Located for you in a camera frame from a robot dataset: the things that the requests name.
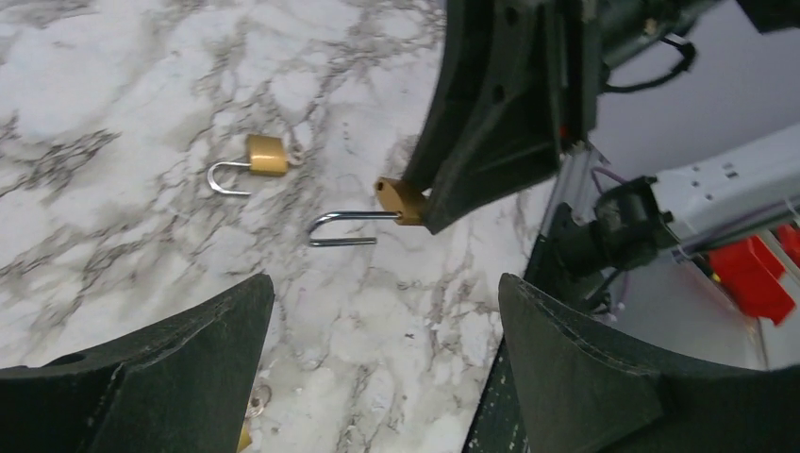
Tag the red block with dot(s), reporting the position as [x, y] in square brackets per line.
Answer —
[761, 273]

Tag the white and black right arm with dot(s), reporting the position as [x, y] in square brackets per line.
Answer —
[698, 207]

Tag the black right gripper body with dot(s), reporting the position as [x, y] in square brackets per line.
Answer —
[596, 37]

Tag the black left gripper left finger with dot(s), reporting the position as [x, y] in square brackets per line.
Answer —
[180, 385]

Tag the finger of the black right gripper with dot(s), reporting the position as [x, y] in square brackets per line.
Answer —
[492, 128]

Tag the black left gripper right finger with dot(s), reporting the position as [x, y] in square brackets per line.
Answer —
[615, 393]

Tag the brass padlock with key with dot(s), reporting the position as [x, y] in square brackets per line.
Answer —
[259, 398]

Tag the brass padlock long shackle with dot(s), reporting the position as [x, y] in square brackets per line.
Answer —
[400, 203]

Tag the small brass padlock centre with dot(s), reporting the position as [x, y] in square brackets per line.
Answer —
[265, 156]

